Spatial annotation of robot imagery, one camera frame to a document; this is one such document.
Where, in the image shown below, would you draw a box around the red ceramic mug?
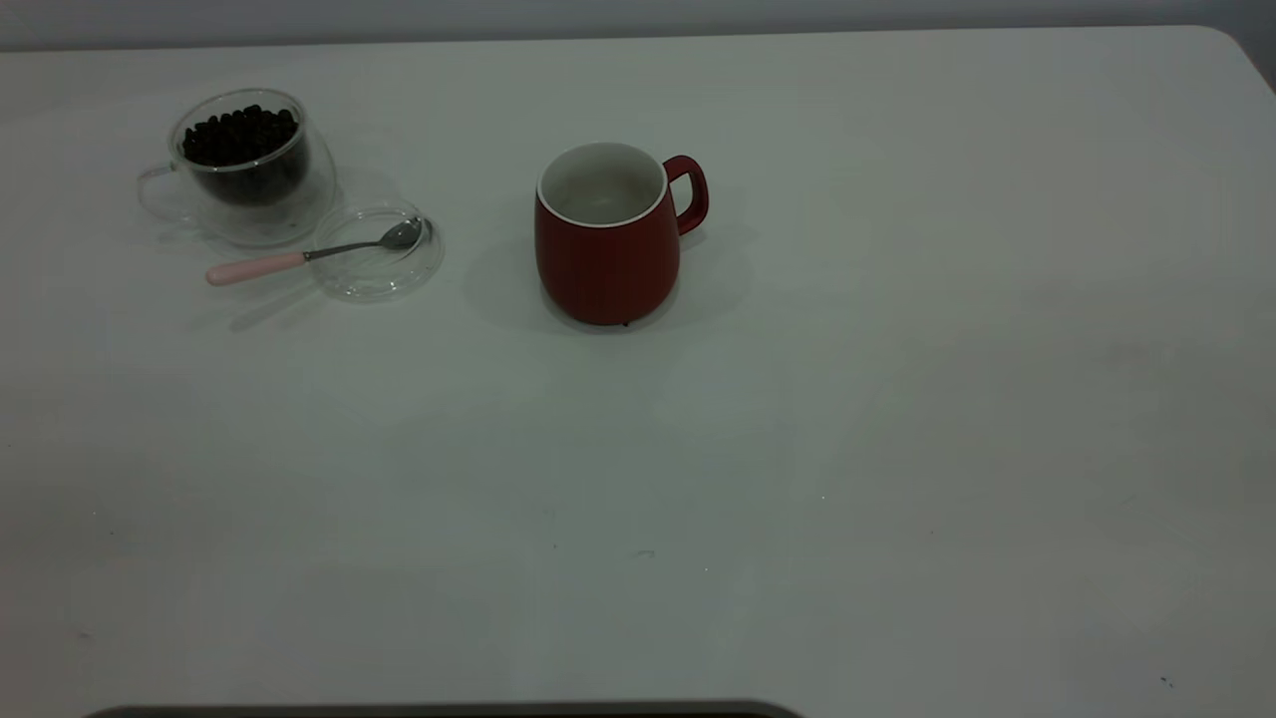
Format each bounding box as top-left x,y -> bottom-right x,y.
534,141 -> 710,327

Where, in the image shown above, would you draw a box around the pink-handled metal spoon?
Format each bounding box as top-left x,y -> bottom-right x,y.
205,217 -> 425,288

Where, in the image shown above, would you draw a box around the dark coffee beans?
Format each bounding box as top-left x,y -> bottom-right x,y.
182,104 -> 308,207

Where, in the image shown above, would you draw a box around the small clear glass dish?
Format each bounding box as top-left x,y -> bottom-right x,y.
312,202 -> 446,303

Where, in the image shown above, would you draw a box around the clear double-wall glass cup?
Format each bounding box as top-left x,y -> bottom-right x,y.
137,88 -> 337,248

